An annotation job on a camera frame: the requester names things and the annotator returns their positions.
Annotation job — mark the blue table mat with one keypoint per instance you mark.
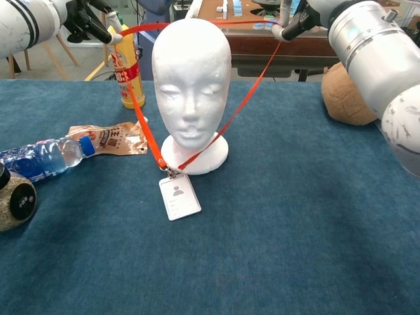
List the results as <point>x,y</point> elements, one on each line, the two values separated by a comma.
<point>295,213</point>

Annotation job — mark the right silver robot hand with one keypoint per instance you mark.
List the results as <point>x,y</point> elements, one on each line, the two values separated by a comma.
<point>305,16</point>

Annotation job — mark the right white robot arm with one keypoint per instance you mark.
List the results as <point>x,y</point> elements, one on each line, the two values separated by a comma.
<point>370,65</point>

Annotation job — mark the water bottle with blue cap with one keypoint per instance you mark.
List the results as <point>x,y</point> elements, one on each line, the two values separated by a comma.
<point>42,160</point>

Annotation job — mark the blue mahjong tile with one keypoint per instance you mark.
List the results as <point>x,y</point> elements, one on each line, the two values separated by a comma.
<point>258,27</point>

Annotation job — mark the brown mahjong table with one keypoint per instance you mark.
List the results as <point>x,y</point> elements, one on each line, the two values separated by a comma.
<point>295,49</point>

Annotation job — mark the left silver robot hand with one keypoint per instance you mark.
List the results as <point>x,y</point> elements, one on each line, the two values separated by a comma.
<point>87,19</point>

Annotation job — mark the brown spout pouch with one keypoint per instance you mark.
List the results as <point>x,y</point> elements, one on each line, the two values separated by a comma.
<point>111,139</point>

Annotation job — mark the blue grey machine base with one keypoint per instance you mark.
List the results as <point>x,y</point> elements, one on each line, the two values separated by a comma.
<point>146,59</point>

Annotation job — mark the brown plush toy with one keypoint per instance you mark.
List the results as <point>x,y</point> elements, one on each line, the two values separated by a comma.
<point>341,98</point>

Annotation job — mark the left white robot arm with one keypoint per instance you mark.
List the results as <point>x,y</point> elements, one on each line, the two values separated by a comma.
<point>23,23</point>

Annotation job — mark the white foam mannequin head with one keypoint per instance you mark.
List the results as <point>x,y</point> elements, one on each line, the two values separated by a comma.
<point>192,82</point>

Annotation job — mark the black round table centrepiece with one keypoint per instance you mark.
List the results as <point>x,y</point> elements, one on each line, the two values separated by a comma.
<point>265,6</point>

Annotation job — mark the glass grain jar black lid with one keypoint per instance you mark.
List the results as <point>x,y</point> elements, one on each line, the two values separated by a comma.
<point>19,200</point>

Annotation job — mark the yellow detergent bottle green cap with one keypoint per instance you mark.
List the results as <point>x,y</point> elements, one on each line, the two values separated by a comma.
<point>133,95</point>

